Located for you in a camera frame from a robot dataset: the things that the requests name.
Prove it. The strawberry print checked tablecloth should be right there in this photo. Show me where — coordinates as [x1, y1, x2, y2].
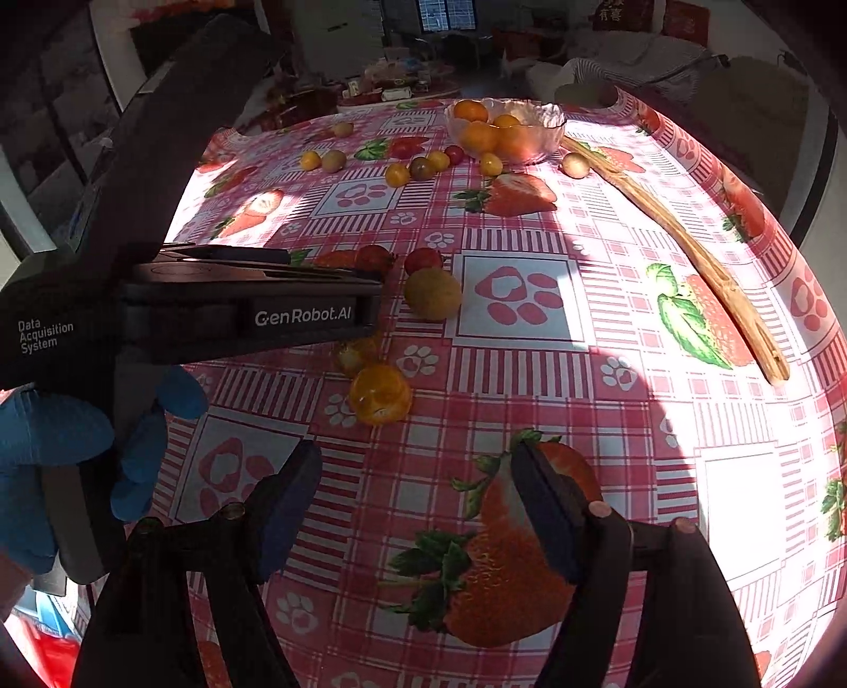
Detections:
[155, 89, 847, 688]

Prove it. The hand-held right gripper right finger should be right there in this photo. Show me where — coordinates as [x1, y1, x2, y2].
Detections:
[508, 440, 763, 688]

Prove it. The white sofa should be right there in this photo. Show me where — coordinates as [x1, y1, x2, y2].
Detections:
[529, 33, 722, 100]

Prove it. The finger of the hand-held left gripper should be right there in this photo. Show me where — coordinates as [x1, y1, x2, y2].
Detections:
[265, 262, 388, 288]
[162, 243, 292, 264]

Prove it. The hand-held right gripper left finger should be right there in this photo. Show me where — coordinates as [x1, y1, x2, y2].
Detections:
[69, 440, 324, 688]

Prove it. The window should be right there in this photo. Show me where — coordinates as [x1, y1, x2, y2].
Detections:
[417, 0, 477, 33]

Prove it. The clear glass bowl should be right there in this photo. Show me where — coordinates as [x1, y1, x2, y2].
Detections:
[445, 98, 566, 166]

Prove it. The person's left hand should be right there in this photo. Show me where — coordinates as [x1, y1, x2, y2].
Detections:
[0, 367, 210, 578]

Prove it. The cluttered dining table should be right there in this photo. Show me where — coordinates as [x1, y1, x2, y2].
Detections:
[261, 56, 464, 113]

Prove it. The long wooden stick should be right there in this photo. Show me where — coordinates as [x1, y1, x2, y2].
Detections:
[561, 135, 791, 386]

